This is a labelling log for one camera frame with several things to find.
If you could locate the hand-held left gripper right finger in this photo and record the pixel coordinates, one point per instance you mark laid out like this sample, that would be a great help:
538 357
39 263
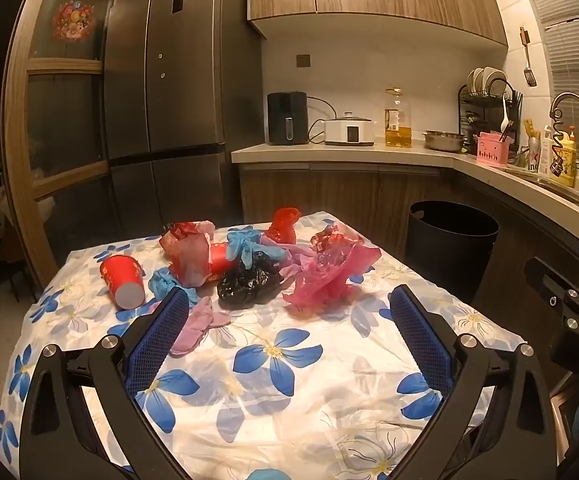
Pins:
419 335

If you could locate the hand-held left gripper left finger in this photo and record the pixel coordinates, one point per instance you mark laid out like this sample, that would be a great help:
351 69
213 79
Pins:
157 345

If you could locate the pink plastic bag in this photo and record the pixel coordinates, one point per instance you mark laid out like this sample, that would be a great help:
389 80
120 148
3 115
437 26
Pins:
334 275
197 327
187 255

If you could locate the black trash bin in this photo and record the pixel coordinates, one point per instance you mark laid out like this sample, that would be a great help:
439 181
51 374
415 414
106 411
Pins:
449 255

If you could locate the black plastic bag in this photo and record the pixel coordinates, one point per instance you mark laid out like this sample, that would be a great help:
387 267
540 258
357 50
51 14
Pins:
247 282

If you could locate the red plastic bag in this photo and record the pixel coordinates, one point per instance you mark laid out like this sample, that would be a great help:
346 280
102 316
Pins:
282 227

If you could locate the blue disposable glove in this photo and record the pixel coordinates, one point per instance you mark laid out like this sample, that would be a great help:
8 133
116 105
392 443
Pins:
244 245
167 282

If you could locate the red paper cup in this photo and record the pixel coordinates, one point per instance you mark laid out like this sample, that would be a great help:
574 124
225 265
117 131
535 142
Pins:
119 277
219 260

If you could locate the yellow detergent bottle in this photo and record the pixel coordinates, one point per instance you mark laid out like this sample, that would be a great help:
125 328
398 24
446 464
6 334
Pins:
569 160

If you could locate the white bottle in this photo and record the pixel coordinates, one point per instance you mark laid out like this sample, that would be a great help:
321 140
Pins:
546 152

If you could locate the drink can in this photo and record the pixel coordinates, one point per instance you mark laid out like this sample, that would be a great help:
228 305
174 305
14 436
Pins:
533 157

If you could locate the floral tablecloth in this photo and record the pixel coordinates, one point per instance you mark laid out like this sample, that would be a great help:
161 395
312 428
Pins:
279 410

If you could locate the pink utensil basket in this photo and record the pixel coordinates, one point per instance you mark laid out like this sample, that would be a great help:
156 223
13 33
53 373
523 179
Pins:
492 152

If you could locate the light purple plastic bag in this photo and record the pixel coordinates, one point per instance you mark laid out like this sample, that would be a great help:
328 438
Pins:
294 260

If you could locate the white plastic spoon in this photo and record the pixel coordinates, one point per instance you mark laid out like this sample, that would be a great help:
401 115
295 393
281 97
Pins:
507 117

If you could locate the kitchen counter with wooden cabinets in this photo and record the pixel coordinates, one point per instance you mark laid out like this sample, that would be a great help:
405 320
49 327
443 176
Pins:
319 195

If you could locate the steel basin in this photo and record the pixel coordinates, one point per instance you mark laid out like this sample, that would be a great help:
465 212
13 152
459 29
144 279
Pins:
442 141

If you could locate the hanging slotted spatula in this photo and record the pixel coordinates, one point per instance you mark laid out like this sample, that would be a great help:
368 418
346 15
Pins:
528 75

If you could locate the black dish rack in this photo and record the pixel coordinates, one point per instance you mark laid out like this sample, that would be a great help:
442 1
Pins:
469 110

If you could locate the white plate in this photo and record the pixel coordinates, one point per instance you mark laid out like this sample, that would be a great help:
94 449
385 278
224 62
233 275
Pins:
477 81
494 80

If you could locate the cooking oil bottle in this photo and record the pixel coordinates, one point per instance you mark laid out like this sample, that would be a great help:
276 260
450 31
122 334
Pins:
398 125

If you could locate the white rice cooker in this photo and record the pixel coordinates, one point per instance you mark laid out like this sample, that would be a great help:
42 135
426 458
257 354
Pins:
349 132

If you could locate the window blinds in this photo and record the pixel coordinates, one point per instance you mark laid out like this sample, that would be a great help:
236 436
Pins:
574 35

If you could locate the black air fryer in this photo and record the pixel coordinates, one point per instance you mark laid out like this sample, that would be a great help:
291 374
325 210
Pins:
287 117

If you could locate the dark steel refrigerator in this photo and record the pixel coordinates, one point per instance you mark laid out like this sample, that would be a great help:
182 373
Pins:
179 85

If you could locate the wooden glass door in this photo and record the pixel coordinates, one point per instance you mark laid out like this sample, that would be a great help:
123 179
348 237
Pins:
64 65

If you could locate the red round door decoration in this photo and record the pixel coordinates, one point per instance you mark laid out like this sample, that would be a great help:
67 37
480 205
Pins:
73 21

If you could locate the dark wall socket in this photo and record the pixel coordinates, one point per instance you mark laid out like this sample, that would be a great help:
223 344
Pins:
303 60

